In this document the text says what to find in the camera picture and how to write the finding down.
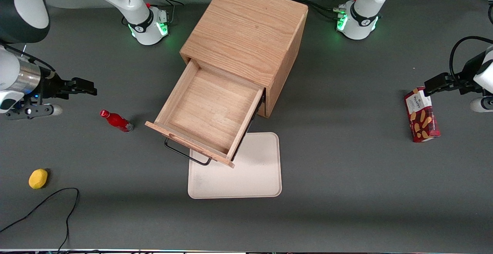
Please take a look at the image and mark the oak wooden drawer cabinet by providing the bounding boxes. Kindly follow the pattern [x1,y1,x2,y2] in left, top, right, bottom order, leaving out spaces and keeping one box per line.
[180,0,309,119]

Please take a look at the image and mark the red plastic bottle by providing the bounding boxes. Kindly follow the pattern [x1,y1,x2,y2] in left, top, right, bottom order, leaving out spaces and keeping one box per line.
[100,110,134,133]

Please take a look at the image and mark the yellow lemon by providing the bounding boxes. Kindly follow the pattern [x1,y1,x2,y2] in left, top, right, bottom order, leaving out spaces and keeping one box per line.
[29,169,49,190]

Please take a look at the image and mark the thin black table cable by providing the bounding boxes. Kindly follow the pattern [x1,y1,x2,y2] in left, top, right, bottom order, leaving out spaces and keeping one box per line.
[0,187,80,253]

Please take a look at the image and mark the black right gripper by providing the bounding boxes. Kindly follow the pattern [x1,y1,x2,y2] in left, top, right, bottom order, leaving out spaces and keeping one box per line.
[37,72,98,101]

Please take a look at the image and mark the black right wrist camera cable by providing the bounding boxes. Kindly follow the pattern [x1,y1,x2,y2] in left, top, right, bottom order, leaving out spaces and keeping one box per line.
[0,42,55,73]

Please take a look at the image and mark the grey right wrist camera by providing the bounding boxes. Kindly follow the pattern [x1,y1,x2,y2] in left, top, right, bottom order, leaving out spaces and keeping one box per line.
[5,103,63,121]

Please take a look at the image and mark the thick black base cable bundle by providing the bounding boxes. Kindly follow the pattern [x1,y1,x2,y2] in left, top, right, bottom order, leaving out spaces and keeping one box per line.
[292,0,342,20]

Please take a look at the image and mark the red tartan shortbread box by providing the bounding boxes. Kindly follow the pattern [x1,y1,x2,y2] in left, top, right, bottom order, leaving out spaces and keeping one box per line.
[404,87,441,143]

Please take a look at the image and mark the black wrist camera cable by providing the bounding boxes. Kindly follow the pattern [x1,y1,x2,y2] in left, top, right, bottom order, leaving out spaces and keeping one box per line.
[0,42,55,73]
[448,36,493,79]

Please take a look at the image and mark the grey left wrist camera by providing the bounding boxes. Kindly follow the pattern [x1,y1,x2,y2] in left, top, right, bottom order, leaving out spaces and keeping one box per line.
[470,96,493,113]

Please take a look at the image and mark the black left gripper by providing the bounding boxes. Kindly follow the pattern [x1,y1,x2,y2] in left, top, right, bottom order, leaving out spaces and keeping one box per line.
[424,50,488,97]

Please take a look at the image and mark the black left wrist camera cable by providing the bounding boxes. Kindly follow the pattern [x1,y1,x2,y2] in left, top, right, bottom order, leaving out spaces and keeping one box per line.
[448,36,493,79]

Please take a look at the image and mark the beige plastic tray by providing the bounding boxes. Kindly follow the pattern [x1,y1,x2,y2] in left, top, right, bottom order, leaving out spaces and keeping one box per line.
[188,132,282,199]

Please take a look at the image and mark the black metal drawer handle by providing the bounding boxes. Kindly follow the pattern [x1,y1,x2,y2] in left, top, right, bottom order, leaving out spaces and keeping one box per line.
[164,137,213,166]

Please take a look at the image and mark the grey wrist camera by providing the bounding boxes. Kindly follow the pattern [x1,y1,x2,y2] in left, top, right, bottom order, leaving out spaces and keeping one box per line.
[470,96,493,113]
[5,103,63,121]

